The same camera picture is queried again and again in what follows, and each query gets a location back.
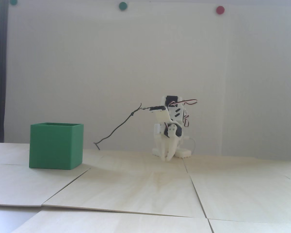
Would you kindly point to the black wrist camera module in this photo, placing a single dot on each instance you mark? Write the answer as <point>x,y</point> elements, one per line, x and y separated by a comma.
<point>157,108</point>

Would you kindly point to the green round magnet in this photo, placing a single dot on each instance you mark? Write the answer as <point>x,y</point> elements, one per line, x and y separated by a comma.
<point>123,6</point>
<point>13,2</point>

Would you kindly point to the black window frame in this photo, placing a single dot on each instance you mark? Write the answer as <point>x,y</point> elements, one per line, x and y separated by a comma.
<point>1,72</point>

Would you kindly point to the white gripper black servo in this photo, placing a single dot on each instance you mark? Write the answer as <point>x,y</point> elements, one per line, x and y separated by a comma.
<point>170,133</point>

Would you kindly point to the red round magnet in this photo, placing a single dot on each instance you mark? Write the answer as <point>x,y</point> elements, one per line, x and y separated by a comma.
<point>220,10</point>

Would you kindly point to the white robot arm with base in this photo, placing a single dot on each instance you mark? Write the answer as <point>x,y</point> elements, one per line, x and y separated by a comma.
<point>184,153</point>

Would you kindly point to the green open-top box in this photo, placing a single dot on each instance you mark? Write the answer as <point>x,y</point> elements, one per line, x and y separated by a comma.
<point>53,145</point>

